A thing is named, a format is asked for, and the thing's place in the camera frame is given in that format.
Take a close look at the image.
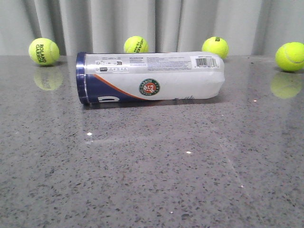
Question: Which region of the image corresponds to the Wilson tennis ball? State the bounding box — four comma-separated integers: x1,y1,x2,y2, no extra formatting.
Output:
202,37,229,59

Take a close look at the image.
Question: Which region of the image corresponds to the grey pleated curtain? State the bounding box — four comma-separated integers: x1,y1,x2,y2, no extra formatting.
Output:
0,0,304,56

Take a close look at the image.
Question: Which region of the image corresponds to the Roland Garros tennis ball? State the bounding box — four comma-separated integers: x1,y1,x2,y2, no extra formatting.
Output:
28,38,60,66

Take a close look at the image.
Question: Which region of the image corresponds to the plain yellow tennis ball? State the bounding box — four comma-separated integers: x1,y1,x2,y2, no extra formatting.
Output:
275,42,304,72

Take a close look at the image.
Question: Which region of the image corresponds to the Head Team tennis ball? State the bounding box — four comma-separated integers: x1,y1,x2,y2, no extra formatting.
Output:
123,36,149,53

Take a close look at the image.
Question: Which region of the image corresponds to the white blue tennis ball can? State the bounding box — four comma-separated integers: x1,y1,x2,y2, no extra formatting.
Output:
76,51,225,105

